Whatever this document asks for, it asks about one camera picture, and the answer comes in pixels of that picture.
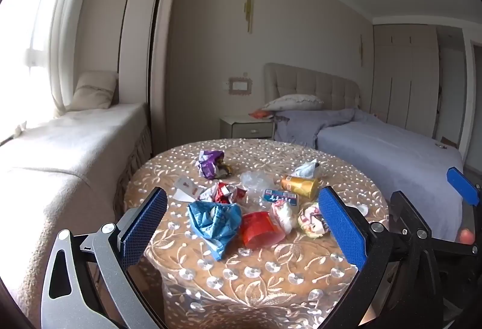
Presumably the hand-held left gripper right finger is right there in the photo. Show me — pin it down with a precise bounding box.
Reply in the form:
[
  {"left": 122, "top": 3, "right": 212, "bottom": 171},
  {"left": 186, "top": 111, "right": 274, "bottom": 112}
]
[{"left": 318, "top": 186, "right": 447, "bottom": 329}]

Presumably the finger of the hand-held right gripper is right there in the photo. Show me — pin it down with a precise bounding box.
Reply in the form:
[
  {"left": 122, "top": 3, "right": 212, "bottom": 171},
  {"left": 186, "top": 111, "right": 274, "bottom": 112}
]
[
  {"left": 390, "top": 191, "right": 482, "bottom": 256},
  {"left": 446, "top": 166, "right": 482, "bottom": 207}
]

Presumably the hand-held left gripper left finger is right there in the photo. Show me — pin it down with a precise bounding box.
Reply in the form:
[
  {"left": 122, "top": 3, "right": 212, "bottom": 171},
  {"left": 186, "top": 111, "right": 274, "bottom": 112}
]
[{"left": 41, "top": 186, "right": 168, "bottom": 329}]

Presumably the gold drink can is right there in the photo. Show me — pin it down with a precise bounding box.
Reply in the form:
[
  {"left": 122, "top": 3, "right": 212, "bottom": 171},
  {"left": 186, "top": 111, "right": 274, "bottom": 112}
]
[{"left": 280, "top": 174, "right": 320, "bottom": 199}]

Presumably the white plastic bag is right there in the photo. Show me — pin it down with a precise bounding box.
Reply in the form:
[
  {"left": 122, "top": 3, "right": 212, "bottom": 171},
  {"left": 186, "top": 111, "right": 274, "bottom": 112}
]
[{"left": 270, "top": 200, "right": 298, "bottom": 233}]

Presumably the clear box with blue label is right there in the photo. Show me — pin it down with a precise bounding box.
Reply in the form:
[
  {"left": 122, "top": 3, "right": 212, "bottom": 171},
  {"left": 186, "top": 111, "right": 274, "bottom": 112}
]
[{"left": 261, "top": 189, "right": 300, "bottom": 207}]

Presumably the white round lid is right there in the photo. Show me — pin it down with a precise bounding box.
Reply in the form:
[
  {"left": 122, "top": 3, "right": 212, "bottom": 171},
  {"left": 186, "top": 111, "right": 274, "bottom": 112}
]
[{"left": 344, "top": 203, "right": 370, "bottom": 217}]

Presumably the colourful crumpled wrapper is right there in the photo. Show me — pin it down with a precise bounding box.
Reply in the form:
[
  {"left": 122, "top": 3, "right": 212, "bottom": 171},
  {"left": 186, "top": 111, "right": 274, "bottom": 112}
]
[{"left": 297, "top": 202, "right": 332, "bottom": 238}]

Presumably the pink orange ball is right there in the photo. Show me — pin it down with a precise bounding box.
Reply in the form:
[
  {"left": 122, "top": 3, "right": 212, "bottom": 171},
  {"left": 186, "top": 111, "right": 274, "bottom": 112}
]
[{"left": 457, "top": 228, "right": 476, "bottom": 245}]

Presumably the white card package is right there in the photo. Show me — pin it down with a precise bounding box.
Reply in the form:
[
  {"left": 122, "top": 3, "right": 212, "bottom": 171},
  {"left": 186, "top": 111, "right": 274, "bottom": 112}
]
[{"left": 174, "top": 177, "right": 200, "bottom": 201}]

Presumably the bed with lilac cover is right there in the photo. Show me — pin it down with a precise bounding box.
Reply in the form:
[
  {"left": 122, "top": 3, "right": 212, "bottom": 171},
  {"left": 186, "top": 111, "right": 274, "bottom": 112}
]
[{"left": 273, "top": 108, "right": 468, "bottom": 241}]

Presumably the blue plastic bag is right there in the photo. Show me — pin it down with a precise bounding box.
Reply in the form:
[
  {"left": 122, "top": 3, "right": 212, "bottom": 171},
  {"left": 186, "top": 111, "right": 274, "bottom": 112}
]
[{"left": 187, "top": 201, "right": 242, "bottom": 262}]

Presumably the white teal tissue pack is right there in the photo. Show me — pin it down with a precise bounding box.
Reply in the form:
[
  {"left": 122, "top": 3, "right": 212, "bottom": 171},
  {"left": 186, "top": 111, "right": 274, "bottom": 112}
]
[{"left": 292, "top": 159, "right": 321, "bottom": 179}]

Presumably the red plastic container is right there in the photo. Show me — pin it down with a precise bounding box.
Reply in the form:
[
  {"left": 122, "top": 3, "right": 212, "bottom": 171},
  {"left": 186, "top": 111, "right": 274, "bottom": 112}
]
[{"left": 239, "top": 211, "right": 287, "bottom": 248}]

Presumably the red white crumpled wrapper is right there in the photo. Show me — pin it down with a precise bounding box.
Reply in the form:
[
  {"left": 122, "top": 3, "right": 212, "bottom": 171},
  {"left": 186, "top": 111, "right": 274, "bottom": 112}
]
[{"left": 199, "top": 181, "right": 247, "bottom": 204}]

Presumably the purple crumpled wrapper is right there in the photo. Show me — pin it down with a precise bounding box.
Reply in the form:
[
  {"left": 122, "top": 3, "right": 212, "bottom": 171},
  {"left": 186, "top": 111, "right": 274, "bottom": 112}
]
[{"left": 198, "top": 150, "right": 227, "bottom": 179}]

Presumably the clear crumpled plastic bag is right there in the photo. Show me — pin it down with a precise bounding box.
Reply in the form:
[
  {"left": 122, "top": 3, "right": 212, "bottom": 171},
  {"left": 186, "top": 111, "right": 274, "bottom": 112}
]
[{"left": 240, "top": 171, "right": 281, "bottom": 198}]

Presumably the small dark gold wrapper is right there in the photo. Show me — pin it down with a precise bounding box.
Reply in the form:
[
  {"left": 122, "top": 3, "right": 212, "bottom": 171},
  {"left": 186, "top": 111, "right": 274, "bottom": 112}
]
[{"left": 215, "top": 160, "right": 233, "bottom": 179}]

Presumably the round table with lace cloth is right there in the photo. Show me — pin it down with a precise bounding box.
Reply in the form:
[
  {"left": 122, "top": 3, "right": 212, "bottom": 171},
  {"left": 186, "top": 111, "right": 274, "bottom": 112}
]
[{"left": 124, "top": 138, "right": 390, "bottom": 329}]

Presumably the lilac frilled quilt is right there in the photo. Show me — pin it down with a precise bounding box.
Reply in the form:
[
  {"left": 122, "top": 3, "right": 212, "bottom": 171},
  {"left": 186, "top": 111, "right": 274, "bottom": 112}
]
[{"left": 273, "top": 108, "right": 381, "bottom": 149}]

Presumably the beige wardrobe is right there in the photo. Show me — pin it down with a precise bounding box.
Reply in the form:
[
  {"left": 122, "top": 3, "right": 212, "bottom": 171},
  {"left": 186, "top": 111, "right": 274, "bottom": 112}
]
[{"left": 371, "top": 24, "right": 441, "bottom": 141}]

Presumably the lilac frilled bed pillow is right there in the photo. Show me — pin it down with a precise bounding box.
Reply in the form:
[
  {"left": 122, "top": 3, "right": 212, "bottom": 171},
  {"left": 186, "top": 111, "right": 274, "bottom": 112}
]
[{"left": 261, "top": 94, "right": 324, "bottom": 112}]

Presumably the beige nightstand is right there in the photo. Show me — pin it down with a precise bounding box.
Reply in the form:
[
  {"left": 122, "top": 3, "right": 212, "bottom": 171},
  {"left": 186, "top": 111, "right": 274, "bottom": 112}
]
[{"left": 219, "top": 114, "right": 275, "bottom": 139}]

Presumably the beige throw pillow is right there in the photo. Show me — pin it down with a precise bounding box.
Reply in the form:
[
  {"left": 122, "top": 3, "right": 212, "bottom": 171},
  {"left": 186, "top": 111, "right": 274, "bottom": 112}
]
[{"left": 66, "top": 71, "right": 119, "bottom": 112}]

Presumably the beige tufted headboard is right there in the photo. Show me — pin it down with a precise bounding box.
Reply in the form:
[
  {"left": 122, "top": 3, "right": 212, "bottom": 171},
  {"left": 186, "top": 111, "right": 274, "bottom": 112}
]
[{"left": 264, "top": 62, "right": 362, "bottom": 113}]

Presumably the white sheer curtain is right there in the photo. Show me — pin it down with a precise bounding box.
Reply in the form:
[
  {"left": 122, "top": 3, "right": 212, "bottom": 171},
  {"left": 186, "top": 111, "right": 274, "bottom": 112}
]
[{"left": 23, "top": 0, "right": 104, "bottom": 119}]

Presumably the framed wall socket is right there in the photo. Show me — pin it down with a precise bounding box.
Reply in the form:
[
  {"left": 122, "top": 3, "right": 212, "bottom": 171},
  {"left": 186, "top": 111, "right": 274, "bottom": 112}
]
[{"left": 222, "top": 76, "right": 252, "bottom": 96}]

